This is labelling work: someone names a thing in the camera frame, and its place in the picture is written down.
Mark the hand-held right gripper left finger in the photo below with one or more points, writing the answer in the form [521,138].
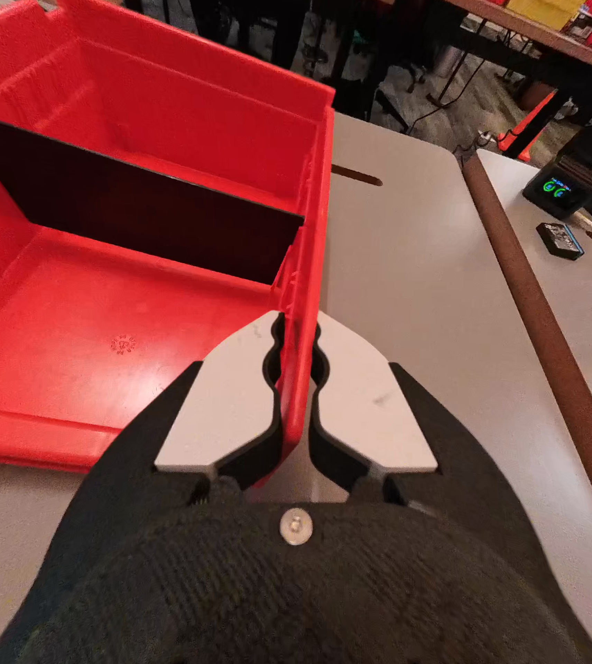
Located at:
[223,415]

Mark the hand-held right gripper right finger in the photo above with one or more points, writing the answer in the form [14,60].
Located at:
[368,415]

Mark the red divided bin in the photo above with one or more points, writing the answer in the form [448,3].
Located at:
[93,337]

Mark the brown-edged grey desk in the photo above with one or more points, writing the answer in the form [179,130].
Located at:
[576,290]

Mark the black bin divider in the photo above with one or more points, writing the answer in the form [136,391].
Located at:
[145,218]

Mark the small black battery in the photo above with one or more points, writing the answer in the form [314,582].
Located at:
[560,239]

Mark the orange traffic cone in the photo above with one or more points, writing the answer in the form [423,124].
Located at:
[529,124]

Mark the wooden table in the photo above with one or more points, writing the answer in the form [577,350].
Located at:
[534,31]

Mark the yellow bin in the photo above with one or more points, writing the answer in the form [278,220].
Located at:
[545,8]

